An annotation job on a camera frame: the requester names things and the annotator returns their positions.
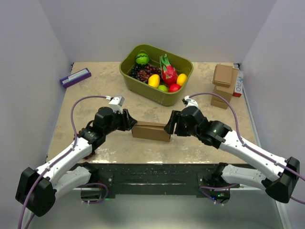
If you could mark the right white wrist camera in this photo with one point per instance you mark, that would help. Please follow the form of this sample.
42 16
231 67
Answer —
188 102

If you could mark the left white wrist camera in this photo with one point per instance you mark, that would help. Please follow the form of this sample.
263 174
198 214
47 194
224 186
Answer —
116 104

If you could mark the green lime toy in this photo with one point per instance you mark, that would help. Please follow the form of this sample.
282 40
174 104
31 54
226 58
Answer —
163 88

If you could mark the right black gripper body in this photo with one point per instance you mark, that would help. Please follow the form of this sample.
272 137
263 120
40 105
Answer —
181 129

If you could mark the white red printed box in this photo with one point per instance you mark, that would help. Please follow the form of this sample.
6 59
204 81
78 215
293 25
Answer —
238 90

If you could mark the green watermelon toy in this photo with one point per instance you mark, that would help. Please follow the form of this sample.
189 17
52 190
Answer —
142 59

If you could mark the stack of folded cardboard boxes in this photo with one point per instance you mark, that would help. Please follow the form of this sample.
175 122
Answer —
224 92

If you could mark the yellow mango toy left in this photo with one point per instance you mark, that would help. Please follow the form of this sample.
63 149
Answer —
154 80

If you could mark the brown cardboard paper box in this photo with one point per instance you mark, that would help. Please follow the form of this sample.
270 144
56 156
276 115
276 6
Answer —
150 131

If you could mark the pink dragon fruit toy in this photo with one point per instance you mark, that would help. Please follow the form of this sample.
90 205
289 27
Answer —
169 73

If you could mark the dark purple grape bunch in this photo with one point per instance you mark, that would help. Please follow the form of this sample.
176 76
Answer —
135 70

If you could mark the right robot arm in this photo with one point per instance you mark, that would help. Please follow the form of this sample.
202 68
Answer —
271 173

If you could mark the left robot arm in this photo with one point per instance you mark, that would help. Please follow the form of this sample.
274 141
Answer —
39 188

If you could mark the aluminium frame rail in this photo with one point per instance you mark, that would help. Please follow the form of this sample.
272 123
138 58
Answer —
38 189

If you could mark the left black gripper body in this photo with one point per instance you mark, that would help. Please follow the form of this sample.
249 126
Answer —
119 122

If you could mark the yellow mango toy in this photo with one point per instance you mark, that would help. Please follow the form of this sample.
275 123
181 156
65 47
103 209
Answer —
154 80
181 79

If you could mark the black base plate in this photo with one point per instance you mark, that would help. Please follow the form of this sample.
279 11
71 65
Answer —
156 179

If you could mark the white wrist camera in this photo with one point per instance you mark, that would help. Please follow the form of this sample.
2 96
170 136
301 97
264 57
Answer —
116 104
188 102

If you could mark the olive green plastic bin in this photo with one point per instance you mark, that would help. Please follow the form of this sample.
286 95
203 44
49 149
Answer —
181 65

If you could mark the red apple toy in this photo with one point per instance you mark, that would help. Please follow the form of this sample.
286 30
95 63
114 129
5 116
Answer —
174 88

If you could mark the red grape bunch in bin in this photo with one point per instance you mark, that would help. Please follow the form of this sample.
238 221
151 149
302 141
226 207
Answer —
147 71

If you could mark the top folded cardboard box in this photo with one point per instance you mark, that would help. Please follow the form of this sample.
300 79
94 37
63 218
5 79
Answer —
222 75

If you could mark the purple flat box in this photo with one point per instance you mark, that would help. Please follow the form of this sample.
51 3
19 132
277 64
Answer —
75 78

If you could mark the red grape bunch on table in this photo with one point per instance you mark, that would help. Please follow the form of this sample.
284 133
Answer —
91 153

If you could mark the yellow mango toy right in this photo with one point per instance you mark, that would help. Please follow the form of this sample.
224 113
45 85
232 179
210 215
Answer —
181 79

